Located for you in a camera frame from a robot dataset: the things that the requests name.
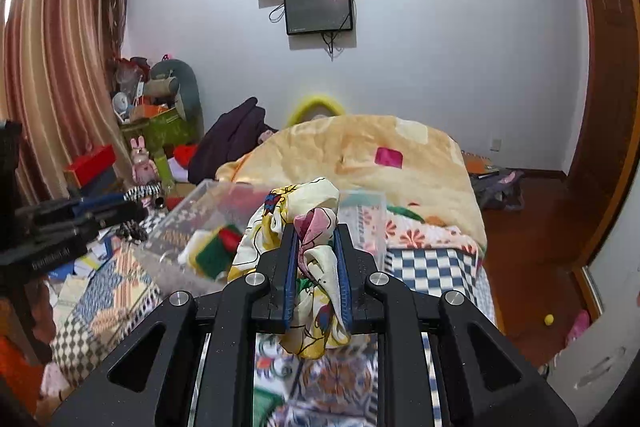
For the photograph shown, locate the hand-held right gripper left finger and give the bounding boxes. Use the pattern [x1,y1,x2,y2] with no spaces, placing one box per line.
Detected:
[50,222,302,427]

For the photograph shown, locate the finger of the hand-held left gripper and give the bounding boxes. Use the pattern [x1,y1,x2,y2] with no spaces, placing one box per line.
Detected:
[75,201,147,234]
[70,192,131,214]

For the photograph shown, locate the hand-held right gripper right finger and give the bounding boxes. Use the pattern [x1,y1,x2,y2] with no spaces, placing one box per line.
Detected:
[333,223,593,427]

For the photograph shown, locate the zebra striped cloth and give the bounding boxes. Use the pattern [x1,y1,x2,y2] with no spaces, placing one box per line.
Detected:
[116,183,167,242]

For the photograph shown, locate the yellow cartoon print cloth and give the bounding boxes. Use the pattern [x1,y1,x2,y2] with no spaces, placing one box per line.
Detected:
[227,177,353,360]

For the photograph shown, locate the clear plastic storage box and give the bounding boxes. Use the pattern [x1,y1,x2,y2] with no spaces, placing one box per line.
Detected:
[132,179,389,294]

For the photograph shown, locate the red soft cloth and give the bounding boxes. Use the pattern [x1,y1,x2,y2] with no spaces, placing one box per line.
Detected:
[217,227,245,254]

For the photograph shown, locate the cream soft cloth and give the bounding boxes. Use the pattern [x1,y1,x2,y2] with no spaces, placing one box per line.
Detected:
[177,229,213,266]

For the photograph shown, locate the red flat box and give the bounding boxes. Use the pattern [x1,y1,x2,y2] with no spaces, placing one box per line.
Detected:
[64,144,119,188]

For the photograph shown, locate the pink rabbit doll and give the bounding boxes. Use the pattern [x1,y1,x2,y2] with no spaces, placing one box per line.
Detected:
[130,136,162,186]

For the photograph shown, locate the scattered paper cards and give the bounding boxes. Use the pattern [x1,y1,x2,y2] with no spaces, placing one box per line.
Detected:
[46,234,121,308]

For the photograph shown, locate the green felt cloth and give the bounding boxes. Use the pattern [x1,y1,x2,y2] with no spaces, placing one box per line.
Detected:
[195,224,237,281]

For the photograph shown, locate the patchwork print quilt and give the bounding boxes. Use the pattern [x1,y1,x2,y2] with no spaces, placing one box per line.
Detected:
[49,187,438,427]

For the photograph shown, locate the blue white checked sheet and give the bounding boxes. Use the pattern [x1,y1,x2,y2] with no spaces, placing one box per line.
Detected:
[384,247,497,325]

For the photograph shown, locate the green cardboard box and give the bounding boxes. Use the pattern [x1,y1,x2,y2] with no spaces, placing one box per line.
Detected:
[120,107,197,154]

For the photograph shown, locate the pink floral bed sheet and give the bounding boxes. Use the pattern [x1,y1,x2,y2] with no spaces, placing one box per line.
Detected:
[385,207,483,254]

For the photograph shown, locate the dark purple clothing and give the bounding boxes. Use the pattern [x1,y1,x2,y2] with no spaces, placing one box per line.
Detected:
[187,97,279,184]

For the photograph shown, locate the yellow patterned blanket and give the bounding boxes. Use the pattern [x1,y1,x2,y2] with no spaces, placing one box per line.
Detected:
[215,113,489,254]

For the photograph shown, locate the grey plush toy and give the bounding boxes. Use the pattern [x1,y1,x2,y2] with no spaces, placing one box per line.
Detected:
[149,57,205,134]

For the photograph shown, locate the striped pink curtain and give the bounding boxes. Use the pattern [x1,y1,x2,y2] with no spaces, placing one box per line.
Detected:
[0,0,137,208]

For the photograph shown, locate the yellow round hoop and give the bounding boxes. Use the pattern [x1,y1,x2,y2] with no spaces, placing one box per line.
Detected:
[287,94,349,128]

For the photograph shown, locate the clothes pile on floor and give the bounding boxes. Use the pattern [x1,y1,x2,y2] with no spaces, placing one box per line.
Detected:
[469,167,526,211]

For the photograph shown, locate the pink slipper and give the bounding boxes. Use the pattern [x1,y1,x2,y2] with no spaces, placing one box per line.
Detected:
[566,309,592,349]

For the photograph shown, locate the white cabinet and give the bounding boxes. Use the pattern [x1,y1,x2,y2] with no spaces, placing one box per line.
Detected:
[539,187,640,410]

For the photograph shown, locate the black monitor cable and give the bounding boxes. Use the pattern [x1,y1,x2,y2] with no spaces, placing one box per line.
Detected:
[321,32,347,61]

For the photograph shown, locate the small wall monitor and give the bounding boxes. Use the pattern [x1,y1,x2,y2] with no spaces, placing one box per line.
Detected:
[283,0,355,36]

